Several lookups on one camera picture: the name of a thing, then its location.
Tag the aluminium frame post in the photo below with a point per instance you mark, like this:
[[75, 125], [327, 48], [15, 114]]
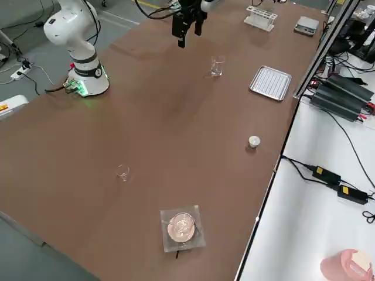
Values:
[[325, 47]]

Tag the white box with warning label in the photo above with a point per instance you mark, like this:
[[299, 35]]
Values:
[[11, 106]]

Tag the silver digital scale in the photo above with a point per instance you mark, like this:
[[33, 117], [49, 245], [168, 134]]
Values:
[[306, 24]]

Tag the ribbed metal tray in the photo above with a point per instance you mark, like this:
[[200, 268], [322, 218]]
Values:
[[269, 83]]

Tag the black finned power supply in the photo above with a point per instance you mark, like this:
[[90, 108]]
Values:
[[337, 104], [351, 87]]

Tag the white power strip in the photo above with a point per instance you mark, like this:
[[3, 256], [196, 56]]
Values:
[[20, 73]]

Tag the pink plastic mug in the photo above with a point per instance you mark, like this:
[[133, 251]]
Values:
[[337, 266]]

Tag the white test tube rack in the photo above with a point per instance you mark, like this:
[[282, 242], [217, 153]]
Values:
[[257, 20]]

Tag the black power adapter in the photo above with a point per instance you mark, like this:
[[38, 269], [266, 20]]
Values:
[[326, 175], [353, 194]]

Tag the large glass beaker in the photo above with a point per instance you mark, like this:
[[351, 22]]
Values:
[[217, 70]]

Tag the small glass beaker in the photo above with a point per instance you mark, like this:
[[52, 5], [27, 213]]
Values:
[[123, 175]]

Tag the round glass flask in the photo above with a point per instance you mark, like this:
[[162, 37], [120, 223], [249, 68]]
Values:
[[181, 228]]

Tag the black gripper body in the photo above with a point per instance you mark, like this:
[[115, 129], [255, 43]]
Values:
[[190, 7]]

